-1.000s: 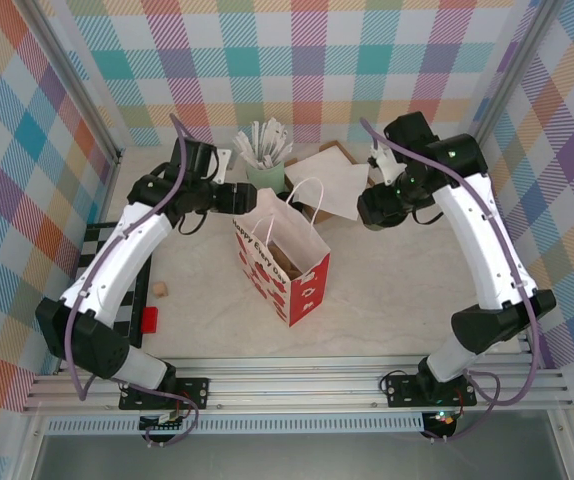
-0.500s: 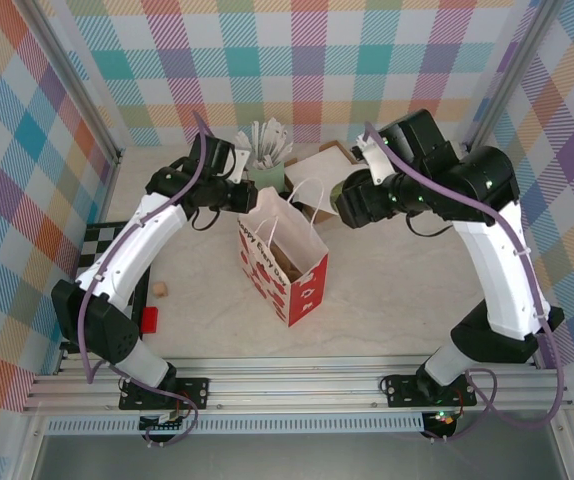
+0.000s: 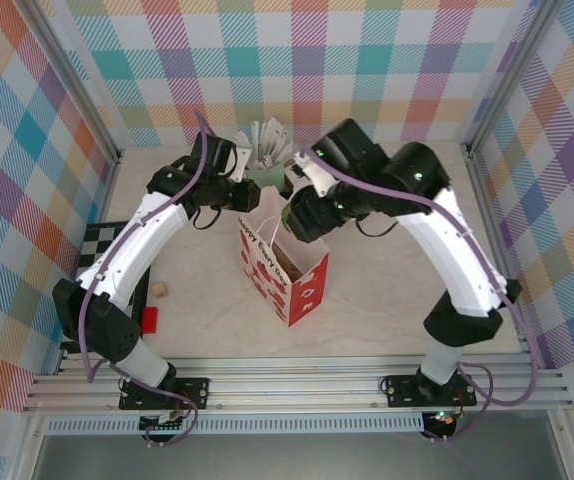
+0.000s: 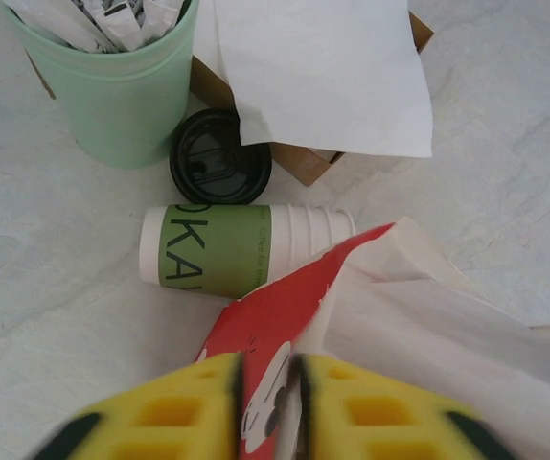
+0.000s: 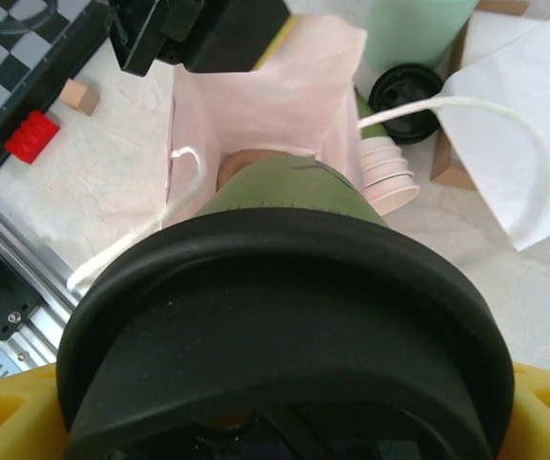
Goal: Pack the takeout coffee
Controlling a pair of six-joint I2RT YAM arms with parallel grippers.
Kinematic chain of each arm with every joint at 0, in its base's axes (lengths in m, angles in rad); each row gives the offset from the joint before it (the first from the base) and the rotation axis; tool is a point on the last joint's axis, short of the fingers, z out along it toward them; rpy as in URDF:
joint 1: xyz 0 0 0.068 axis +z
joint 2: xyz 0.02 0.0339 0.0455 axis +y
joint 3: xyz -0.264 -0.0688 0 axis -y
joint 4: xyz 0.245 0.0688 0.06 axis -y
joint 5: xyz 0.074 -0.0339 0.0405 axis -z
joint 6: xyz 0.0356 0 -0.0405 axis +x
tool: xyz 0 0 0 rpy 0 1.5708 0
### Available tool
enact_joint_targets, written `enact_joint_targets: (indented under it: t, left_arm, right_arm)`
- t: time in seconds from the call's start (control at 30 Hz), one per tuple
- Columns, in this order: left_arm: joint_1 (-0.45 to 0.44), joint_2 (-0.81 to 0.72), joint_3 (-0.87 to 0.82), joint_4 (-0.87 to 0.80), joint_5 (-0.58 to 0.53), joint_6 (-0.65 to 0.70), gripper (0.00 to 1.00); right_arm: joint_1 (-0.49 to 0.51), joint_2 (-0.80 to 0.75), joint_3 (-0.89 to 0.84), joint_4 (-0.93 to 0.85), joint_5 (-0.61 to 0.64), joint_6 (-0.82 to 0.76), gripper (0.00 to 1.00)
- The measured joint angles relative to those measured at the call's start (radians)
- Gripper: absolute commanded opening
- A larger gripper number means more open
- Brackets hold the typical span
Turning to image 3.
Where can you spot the red block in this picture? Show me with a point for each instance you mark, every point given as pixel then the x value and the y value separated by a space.
pixel 151 320

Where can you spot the green paper coffee cup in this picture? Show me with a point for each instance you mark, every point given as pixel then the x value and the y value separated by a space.
pixel 285 216

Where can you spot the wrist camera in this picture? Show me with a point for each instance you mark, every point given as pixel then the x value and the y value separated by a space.
pixel 241 165
pixel 317 175

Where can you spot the mint green holder cup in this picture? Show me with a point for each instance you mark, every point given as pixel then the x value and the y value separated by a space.
pixel 269 177

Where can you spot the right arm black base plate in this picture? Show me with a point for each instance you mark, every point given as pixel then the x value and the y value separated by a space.
pixel 402 392

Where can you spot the printed paper gift bag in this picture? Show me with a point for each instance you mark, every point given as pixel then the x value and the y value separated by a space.
pixel 307 295

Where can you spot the aluminium frame post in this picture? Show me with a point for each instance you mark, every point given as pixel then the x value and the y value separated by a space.
pixel 510 75
pixel 73 75

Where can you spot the small wooden block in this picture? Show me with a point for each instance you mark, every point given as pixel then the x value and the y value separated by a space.
pixel 160 290

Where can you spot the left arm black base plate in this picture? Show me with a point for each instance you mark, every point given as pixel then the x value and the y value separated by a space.
pixel 192 392

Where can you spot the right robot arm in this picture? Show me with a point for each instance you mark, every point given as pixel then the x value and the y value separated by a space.
pixel 447 250

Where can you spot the black grey chessboard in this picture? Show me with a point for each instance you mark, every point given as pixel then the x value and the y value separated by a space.
pixel 94 245

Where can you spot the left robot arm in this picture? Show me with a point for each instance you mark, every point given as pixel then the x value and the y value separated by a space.
pixel 132 245

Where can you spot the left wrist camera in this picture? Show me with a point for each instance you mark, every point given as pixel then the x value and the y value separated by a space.
pixel 241 165

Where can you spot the aluminium mounting rail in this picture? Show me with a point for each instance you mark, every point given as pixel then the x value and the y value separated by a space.
pixel 292 385

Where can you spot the grey metal panel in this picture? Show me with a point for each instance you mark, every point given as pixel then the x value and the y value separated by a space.
pixel 292 457

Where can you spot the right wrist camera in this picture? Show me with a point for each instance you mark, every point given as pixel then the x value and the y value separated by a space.
pixel 317 175

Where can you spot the aluminium side rail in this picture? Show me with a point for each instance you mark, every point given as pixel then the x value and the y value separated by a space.
pixel 103 200
pixel 489 210

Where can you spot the small electronics board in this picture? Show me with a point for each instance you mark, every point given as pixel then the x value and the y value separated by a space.
pixel 164 422
pixel 442 422

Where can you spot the paper wrapped straw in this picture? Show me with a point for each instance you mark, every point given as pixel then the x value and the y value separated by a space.
pixel 280 137
pixel 286 150
pixel 242 138
pixel 270 131
pixel 256 134

